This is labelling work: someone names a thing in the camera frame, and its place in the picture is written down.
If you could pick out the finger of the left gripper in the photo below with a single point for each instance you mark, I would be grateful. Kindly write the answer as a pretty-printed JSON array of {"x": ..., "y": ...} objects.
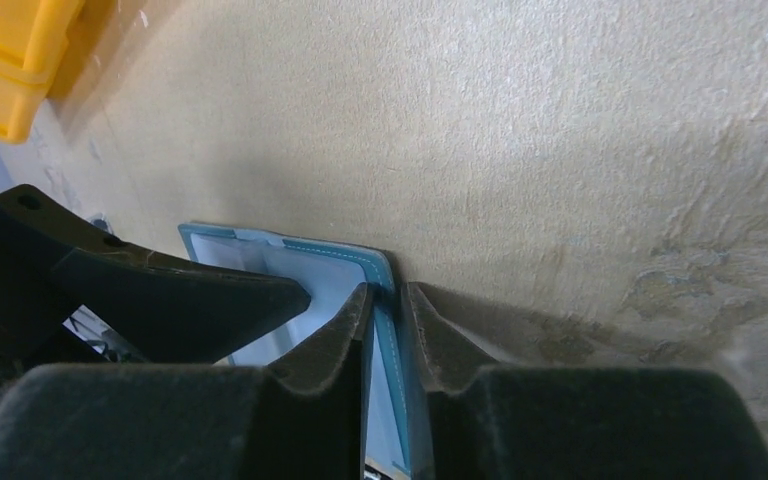
[{"x": 170, "y": 310}]

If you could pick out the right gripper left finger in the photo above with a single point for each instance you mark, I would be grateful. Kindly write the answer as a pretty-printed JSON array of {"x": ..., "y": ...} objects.
[{"x": 303, "y": 416}]

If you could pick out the blue card holder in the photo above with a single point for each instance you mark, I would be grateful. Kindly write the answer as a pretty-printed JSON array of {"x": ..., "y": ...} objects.
[{"x": 329, "y": 272}]

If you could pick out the left yellow bin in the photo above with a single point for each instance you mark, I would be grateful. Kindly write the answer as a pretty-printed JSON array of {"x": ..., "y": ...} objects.
[{"x": 33, "y": 41}]

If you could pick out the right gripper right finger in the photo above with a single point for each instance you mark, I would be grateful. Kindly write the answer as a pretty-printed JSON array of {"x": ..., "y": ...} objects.
[{"x": 471, "y": 416}]

